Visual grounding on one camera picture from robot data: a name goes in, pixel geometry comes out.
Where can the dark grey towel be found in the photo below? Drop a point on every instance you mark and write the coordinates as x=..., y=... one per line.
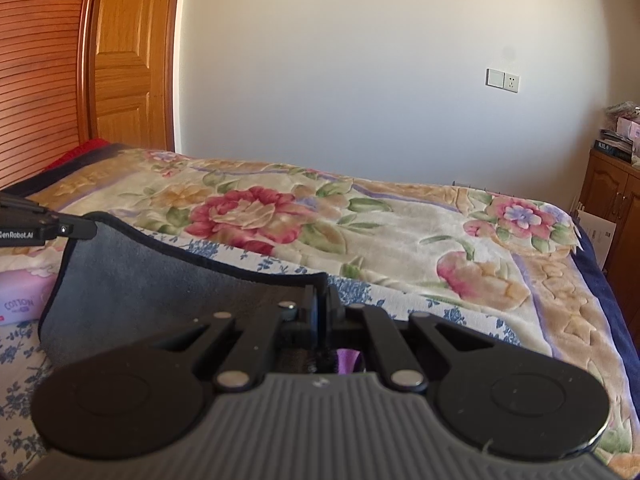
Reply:
x=165, y=290

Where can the louvered wooden wardrobe door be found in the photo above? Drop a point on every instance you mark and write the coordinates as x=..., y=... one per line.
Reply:
x=37, y=60

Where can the floral plush blanket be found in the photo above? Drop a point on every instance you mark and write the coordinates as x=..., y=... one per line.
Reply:
x=400, y=240

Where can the wooden panel door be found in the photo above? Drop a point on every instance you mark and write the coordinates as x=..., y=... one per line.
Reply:
x=127, y=55

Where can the white cardboard sheet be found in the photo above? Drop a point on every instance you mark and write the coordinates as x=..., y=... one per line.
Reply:
x=597, y=235

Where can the stack of books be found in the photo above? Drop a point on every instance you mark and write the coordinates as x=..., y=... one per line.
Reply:
x=614, y=146

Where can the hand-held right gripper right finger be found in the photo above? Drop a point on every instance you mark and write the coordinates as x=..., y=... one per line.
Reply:
x=331, y=316

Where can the white wall switch socket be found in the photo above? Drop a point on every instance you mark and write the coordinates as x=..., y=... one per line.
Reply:
x=502, y=80

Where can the wooden cabinet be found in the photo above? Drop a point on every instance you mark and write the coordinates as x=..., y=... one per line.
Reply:
x=612, y=200

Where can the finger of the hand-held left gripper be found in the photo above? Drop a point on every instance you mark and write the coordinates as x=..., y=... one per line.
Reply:
x=75, y=229

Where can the pink box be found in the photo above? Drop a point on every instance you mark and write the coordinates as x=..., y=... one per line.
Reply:
x=629, y=129

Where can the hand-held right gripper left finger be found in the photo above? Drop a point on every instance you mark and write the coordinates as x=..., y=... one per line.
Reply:
x=311, y=311

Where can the blue floral bedsheet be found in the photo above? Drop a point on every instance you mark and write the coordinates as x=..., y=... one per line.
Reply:
x=20, y=350

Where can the red cloth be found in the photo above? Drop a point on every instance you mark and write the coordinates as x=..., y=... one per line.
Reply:
x=75, y=154

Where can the pink tissue packet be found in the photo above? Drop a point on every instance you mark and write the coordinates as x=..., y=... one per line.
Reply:
x=25, y=297

